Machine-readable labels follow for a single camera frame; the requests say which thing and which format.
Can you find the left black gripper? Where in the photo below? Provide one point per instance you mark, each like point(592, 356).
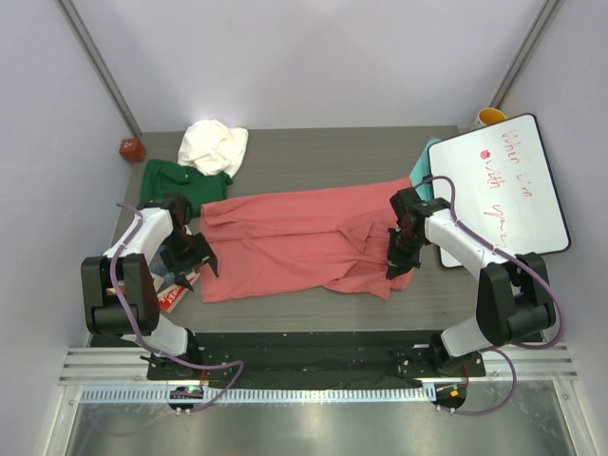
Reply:
point(203, 254)

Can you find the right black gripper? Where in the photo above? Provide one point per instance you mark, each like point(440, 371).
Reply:
point(399, 264)

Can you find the pink t shirt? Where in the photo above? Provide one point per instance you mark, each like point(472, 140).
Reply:
point(335, 238)

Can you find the green t shirt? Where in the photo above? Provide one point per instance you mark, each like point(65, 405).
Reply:
point(161, 178)

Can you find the white t shirt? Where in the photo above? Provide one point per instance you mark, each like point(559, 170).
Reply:
point(213, 148)

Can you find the white dry-erase board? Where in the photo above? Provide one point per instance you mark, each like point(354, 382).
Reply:
point(504, 188)

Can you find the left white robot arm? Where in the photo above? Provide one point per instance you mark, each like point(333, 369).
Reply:
point(119, 294)

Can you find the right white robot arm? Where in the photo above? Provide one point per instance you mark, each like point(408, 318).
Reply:
point(513, 300)

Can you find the blue paperback book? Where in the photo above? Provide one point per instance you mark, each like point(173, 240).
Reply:
point(157, 266)

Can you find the red paperback book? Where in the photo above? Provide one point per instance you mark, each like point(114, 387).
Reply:
point(170, 294)

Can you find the red brown cube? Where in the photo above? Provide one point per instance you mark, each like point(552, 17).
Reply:
point(132, 150)

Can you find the yellow white paper cup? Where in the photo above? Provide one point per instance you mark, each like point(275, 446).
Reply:
point(486, 117)

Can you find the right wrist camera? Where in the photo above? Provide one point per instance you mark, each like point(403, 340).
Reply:
point(406, 204)

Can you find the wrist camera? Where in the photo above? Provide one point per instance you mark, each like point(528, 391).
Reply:
point(179, 207)
point(406, 204)

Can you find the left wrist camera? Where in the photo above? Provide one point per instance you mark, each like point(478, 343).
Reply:
point(179, 207)

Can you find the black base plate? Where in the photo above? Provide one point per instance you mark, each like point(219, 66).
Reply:
point(332, 360)

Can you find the perforated metal rail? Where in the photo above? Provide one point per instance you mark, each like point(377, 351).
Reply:
point(193, 395)

